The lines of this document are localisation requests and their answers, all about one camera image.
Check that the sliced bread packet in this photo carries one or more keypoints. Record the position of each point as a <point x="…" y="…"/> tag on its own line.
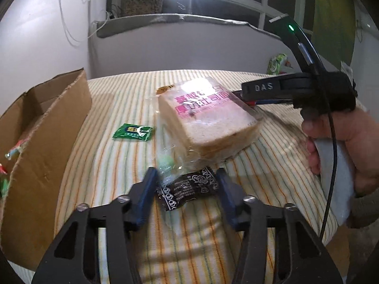
<point x="207" y="124"/>

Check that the light green candy packet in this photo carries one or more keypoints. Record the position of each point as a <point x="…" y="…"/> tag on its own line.
<point x="3" y="187"/>

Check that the person's right hand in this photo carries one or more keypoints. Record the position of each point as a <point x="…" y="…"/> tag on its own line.
<point x="364" y="153"/>

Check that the dark green candy packet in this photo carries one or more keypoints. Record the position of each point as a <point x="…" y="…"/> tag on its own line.
<point x="133" y="132"/>

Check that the white board panel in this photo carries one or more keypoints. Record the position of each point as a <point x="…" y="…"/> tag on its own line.
<point x="35" y="50"/>

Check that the striped tablecloth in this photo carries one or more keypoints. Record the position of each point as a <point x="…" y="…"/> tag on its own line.
<point x="118" y="159"/>

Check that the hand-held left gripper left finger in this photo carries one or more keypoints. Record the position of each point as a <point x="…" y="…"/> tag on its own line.
<point x="148" y="189"/>

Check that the green wall poster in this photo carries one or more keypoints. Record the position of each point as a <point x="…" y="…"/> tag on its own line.
<point x="331" y="11"/>

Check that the colourful candy packet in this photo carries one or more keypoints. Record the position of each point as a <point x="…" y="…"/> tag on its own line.
<point x="14" y="151"/>

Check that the green patterned bag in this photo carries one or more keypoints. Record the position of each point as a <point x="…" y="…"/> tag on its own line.
<point x="277" y="63"/>

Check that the cardboard box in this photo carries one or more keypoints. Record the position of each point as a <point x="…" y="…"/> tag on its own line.
<point x="53" y="142"/>

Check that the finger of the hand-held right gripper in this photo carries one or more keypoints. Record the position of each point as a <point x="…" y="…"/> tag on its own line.
<point x="272" y="101"/>

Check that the leopard print cushion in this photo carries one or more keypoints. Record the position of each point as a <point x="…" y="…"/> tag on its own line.
<point x="142" y="3"/>

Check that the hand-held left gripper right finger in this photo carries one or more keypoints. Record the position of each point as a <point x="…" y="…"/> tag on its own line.
<point x="228" y="195"/>

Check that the person's right forearm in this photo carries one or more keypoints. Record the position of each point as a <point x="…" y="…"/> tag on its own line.
<point x="365" y="210"/>

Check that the black snack packet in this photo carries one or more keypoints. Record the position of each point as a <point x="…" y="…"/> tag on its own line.
<point x="186" y="189"/>

